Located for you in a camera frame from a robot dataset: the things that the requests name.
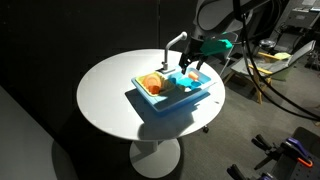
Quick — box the light blue toy sink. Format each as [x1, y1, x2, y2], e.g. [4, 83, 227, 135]
[130, 63, 218, 118]

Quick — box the purple orange clamp handle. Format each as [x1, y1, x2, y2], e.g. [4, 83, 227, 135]
[282, 136, 315, 169]

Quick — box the pale green cushion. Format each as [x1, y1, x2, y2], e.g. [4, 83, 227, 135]
[273, 51, 293, 61]

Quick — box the grey equipment cart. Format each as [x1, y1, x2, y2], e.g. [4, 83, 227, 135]
[277, 6, 320, 45]

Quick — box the black bar clamp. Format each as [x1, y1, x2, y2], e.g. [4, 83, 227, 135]
[251, 133, 288, 171]

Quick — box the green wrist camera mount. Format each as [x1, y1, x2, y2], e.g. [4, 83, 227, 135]
[199, 38, 234, 57]

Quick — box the wooden folding lounge chair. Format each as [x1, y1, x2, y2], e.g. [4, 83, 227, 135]
[223, 39, 317, 105]

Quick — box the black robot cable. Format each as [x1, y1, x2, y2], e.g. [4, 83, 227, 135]
[232, 0, 320, 122]

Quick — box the dark perforated board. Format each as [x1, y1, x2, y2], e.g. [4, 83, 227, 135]
[269, 126, 320, 180]

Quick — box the round white pedestal table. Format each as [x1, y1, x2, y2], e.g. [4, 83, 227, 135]
[76, 48, 227, 179]

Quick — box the orange bowl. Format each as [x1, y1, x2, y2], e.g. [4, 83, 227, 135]
[148, 84, 162, 95]

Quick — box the round metal bowl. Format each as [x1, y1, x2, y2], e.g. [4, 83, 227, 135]
[259, 38, 277, 50]

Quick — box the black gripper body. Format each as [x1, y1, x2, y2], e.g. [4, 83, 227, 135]
[179, 35, 210, 68]

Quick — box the blue plate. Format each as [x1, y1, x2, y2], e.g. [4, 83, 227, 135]
[175, 77, 192, 88]

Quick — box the grey toy faucet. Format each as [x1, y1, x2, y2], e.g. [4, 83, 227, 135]
[156, 31, 189, 75]

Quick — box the blue mug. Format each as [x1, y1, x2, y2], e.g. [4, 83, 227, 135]
[189, 80, 203, 90]

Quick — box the orange cup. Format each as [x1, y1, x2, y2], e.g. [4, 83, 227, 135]
[187, 71, 200, 82]

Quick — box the yellow dish rack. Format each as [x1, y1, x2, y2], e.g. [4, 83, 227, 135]
[136, 71, 175, 98]

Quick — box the black clamp handle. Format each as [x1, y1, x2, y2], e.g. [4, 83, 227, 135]
[226, 163, 250, 180]

